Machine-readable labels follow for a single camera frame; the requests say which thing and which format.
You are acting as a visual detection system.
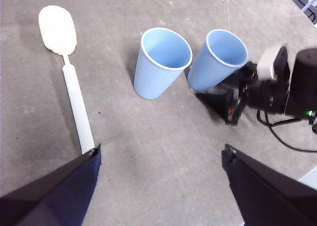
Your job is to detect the black cable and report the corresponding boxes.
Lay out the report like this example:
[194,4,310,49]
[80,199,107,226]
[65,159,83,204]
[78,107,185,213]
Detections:
[256,109,317,153]

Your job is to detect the dark background equipment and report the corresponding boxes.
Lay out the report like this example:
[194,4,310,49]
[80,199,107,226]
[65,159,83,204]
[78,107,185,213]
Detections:
[291,0,317,25]

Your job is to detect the cup brush with sponge head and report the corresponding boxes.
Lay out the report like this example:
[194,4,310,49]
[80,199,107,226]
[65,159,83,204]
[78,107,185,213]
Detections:
[38,5,96,155]

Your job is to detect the blue ribbed plastic cup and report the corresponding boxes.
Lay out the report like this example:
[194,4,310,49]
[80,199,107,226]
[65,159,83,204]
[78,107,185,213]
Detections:
[133,27,193,101]
[187,28,249,93]

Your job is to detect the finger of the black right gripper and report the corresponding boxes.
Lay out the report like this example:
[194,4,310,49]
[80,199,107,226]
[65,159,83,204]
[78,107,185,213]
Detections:
[195,87,235,121]
[239,61,257,74]

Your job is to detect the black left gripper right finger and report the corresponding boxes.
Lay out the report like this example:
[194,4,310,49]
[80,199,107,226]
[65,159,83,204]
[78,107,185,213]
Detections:
[221,143,317,226]

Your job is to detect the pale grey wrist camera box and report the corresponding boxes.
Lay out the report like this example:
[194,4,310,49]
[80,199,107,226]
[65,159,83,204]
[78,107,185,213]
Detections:
[257,44,289,81]

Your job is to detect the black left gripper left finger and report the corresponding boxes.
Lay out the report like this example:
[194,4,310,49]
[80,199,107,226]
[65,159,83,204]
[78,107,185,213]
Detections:
[0,143,102,226]

